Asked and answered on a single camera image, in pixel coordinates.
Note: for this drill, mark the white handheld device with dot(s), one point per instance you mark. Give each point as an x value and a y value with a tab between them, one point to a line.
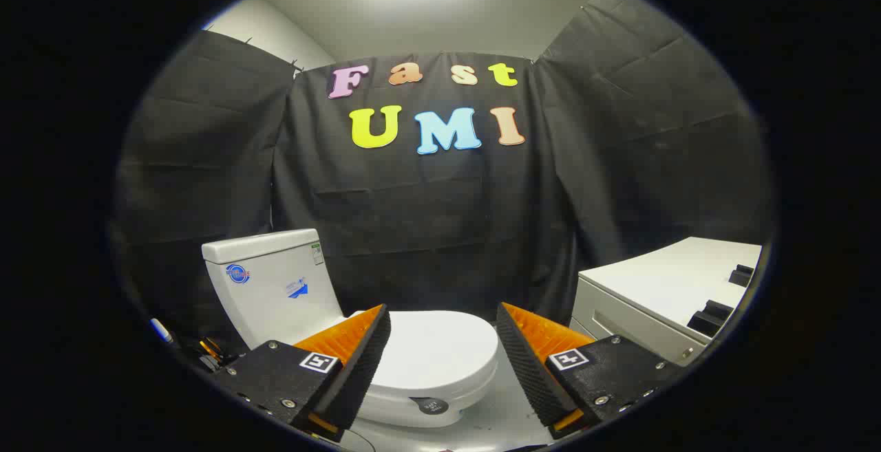
161	330

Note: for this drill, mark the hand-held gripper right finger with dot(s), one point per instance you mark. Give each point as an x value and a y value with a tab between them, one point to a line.
526	362

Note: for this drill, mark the small black block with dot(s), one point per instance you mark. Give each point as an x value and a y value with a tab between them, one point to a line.
742	275

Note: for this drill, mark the orange black tool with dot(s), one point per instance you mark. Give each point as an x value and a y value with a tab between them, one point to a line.
212	349

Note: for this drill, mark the large black block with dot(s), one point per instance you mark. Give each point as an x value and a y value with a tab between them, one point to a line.
710	318

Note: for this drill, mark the white toilet lid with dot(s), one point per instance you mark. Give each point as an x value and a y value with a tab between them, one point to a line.
433	349

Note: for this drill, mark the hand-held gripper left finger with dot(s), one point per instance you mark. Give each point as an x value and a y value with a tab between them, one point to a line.
358	362

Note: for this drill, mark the white drawer cabinet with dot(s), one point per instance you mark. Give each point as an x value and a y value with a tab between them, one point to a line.
654	280

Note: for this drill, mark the black backdrop cloth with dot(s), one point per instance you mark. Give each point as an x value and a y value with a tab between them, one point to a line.
427	218

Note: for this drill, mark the white ceramic toilet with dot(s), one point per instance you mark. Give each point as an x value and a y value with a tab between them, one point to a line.
268	280

